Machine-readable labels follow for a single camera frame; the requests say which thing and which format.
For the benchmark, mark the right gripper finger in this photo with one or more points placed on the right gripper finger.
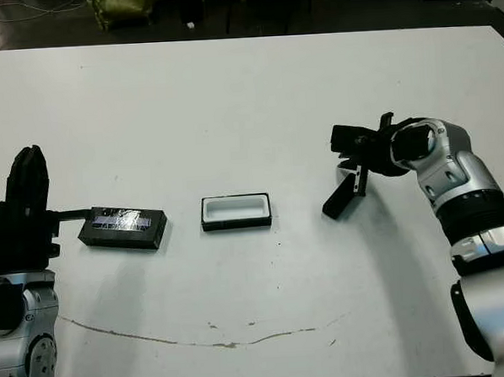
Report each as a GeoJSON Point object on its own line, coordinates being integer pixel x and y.
{"type": "Point", "coordinates": [351, 159]}
{"type": "Point", "coordinates": [351, 175]}

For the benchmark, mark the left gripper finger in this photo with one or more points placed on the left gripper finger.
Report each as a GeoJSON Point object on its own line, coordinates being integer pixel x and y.
{"type": "Point", "coordinates": [38, 163]}
{"type": "Point", "coordinates": [24, 164]}

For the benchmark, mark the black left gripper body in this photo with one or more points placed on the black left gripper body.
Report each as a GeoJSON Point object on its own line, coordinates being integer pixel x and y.
{"type": "Point", "coordinates": [22, 242]}

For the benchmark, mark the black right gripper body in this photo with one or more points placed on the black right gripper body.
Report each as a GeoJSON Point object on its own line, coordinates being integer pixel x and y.
{"type": "Point", "coordinates": [377, 156]}

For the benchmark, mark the black slim camera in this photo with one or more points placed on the black slim camera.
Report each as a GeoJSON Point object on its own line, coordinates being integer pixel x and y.
{"type": "Point", "coordinates": [337, 203]}

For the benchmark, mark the black box lid silver print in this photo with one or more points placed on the black box lid silver print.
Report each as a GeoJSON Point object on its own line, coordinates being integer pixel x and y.
{"type": "Point", "coordinates": [123, 235]}

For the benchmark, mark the black box white insert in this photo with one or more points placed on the black box white insert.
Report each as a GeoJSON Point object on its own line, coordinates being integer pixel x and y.
{"type": "Point", "coordinates": [237, 224]}

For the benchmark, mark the green plastic bag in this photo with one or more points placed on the green plastic bag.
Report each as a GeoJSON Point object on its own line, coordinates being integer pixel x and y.
{"type": "Point", "coordinates": [120, 9]}

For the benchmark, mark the small white floor object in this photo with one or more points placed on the small white floor object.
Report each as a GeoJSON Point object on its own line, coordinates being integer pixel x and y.
{"type": "Point", "coordinates": [190, 25]}

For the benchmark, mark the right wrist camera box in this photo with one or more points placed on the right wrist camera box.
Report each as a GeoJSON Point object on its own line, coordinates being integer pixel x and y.
{"type": "Point", "coordinates": [348, 137]}

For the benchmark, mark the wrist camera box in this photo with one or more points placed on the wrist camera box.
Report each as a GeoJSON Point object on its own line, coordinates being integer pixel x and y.
{"type": "Point", "coordinates": [26, 192]}
{"type": "Point", "coordinates": [348, 137]}

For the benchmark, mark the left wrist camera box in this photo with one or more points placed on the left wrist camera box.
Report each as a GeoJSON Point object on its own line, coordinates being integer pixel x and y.
{"type": "Point", "coordinates": [26, 192]}

